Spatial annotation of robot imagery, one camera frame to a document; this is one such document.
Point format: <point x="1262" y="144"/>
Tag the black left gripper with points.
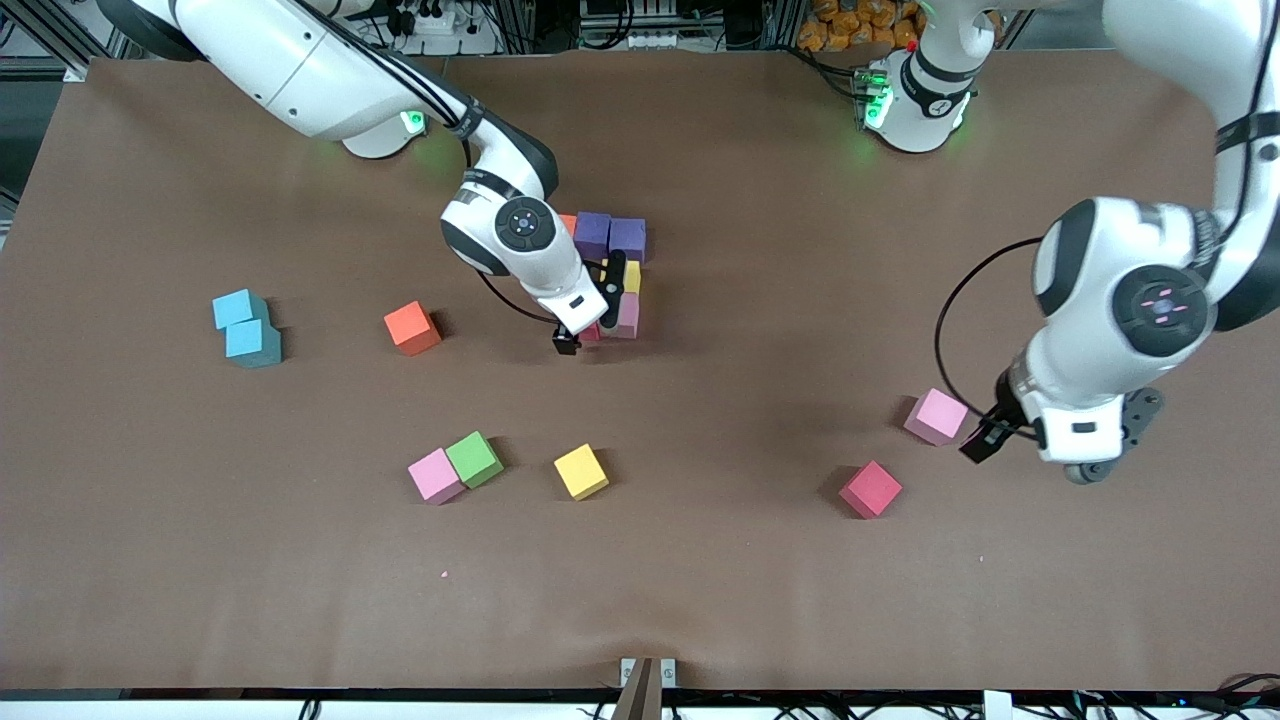
<point x="992" y="427"/>

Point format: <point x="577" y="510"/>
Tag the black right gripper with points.
<point x="566" y="342"/>

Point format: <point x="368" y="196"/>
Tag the red foam cube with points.
<point x="870" y="489"/>
<point x="593" y="332"/>

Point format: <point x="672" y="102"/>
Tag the pink foam cube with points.
<point x="936" y="416"/>
<point x="630" y="315"/>
<point x="436" y="476"/>

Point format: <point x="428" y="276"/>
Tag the yellow foam cube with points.
<point x="632" y="277"/>
<point x="581" y="471"/>

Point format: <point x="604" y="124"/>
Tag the purple foam cube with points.
<point x="592" y="232"/>
<point x="628" y="238"/>

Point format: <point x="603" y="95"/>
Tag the orange foam cube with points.
<point x="412" y="328"/>
<point x="568" y="224"/>

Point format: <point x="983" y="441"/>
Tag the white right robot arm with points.
<point x="300" y="70"/>

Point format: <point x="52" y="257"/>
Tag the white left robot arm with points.
<point x="1100" y="300"/>

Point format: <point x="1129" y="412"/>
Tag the green foam cube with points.
<point x="473" y="459"/>

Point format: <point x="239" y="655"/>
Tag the table cover sheet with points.
<point x="700" y="580"/>

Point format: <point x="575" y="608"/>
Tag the cyan foam cube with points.
<point x="252" y="343"/>
<point x="238" y="308"/>

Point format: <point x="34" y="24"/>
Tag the white power strip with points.
<point x="435" y="24"/>
<point x="655" y="41"/>

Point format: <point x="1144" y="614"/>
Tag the pile of orange items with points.
<point x="850" y="25"/>

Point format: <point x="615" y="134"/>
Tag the metal mounting bracket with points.
<point x="668" y="672"/>

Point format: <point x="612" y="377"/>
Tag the camera mount pole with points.
<point x="635" y="700"/>

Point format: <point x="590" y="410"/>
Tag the aluminium frame profile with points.
<point x="72" y="68"/>

